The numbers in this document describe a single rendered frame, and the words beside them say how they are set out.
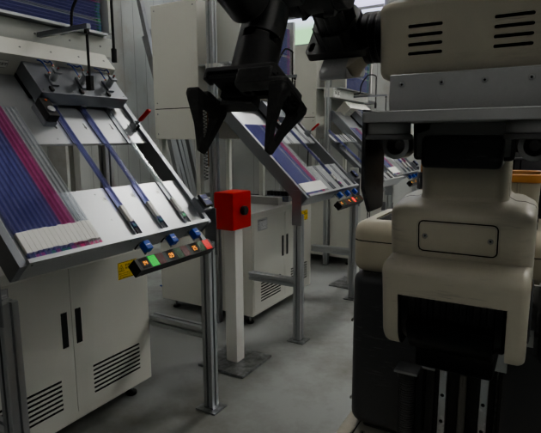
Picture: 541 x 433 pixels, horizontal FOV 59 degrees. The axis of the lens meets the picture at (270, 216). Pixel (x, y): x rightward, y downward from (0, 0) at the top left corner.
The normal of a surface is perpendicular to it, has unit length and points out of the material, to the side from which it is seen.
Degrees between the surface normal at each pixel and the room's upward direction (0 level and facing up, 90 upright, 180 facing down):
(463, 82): 90
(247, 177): 90
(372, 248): 90
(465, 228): 98
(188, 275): 90
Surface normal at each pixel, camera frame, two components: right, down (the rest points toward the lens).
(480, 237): -0.49, 0.28
